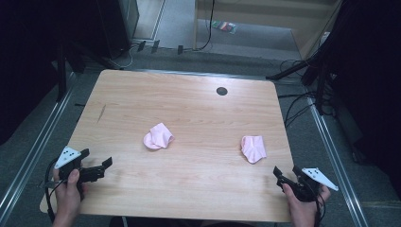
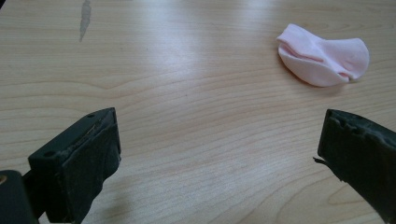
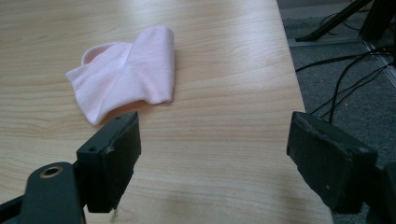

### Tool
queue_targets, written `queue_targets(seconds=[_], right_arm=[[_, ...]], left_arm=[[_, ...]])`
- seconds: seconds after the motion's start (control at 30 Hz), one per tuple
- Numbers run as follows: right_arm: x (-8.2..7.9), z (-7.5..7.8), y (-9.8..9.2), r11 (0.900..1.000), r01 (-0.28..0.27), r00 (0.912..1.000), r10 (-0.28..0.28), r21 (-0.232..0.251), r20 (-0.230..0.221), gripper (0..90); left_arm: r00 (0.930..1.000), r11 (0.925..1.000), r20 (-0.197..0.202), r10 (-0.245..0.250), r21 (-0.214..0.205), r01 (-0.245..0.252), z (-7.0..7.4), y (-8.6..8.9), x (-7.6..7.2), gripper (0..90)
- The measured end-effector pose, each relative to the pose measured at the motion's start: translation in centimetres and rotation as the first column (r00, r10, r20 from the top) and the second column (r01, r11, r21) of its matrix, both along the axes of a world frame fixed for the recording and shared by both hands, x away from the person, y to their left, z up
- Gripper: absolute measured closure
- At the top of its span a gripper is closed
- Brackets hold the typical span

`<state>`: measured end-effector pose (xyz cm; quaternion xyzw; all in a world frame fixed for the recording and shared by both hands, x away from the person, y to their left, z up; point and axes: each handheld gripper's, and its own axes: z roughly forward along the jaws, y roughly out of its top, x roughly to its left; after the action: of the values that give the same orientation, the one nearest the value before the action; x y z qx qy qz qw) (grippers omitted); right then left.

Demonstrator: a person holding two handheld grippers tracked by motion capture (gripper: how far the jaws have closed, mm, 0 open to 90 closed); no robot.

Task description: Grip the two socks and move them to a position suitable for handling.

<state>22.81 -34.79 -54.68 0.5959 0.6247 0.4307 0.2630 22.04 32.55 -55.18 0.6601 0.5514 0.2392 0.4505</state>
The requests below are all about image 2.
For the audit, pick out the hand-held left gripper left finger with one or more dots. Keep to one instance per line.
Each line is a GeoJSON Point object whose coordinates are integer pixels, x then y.
{"type": "Point", "coordinates": [79, 165]}

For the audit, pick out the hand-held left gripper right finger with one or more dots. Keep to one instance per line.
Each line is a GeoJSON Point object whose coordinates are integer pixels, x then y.
{"type": "Point", "coordinates": [361, 152]}

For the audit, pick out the pink sock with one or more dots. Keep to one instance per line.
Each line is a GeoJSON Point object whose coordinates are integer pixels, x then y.
{"type": "Point", "coordinates": [323, 59]}

